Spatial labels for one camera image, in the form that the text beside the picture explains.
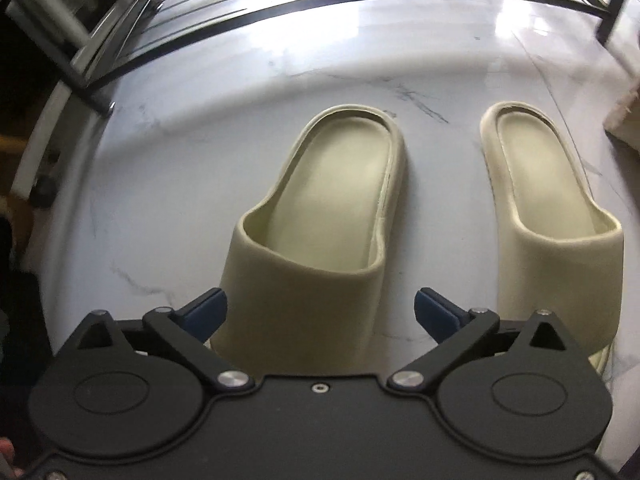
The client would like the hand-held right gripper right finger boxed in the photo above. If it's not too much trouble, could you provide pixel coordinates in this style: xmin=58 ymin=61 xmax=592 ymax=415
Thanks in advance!
xmin=388 ymin=287 xmax=571 ymax=394

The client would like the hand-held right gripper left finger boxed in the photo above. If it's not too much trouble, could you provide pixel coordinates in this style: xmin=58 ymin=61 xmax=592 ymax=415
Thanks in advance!
xmin=75 ymin=287 xmax=255 ymax=394

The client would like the cream foam slipper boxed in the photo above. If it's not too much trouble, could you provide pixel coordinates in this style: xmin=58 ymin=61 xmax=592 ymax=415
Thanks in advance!
xmin=479 ymin=101 xmax=626 ymax=374
xmin=209 ymin=104 xmax=406 ymax=376

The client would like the person's left hand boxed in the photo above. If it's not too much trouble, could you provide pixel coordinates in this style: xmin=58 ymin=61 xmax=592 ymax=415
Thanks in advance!
xmin=0 ymin=438 xmax=24 ymax=480

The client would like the white power strip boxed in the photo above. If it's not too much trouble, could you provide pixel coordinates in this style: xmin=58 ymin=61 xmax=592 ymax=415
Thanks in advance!
xmin=31 ymin=149 xmax=62 ymax=207

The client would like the cream padded sneaker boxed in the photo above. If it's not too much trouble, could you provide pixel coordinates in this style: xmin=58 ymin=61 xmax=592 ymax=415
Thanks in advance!
xmin=602 ymin=92 xmax=640 ymax=152

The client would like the black metal shoe rack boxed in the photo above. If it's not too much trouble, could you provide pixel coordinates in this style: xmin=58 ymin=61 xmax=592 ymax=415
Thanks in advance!
xmin=50 ymin=0 xmax=640 ymax=117

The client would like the black cabinet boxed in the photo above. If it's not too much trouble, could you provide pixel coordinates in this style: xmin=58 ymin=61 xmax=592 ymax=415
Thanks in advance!
xmin=0 ymin=0 xmax=143 ymax=91

